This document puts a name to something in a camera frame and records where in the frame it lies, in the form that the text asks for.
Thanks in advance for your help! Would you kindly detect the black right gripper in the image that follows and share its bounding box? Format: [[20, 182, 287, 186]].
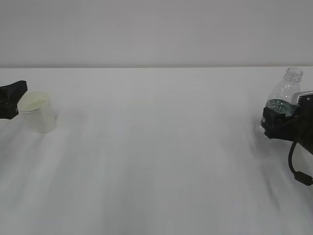
[[261, 106, 313, 154]]

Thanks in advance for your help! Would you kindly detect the clear water bottle green label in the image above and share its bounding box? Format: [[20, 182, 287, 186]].
[[258, 67, 303, 139]]

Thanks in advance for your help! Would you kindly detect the white paper cup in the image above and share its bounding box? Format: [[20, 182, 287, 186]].
[[17, 91, 56, 134]]

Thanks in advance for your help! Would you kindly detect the black right camera cable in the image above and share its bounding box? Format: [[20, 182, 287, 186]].
[[288, 141, 313, 187]]

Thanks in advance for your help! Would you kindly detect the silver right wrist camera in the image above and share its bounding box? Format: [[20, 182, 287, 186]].
[[291, 91, 313, 110]]

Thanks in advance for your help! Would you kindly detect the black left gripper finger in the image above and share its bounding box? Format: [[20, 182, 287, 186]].
[[0, 80, 28, 119]]

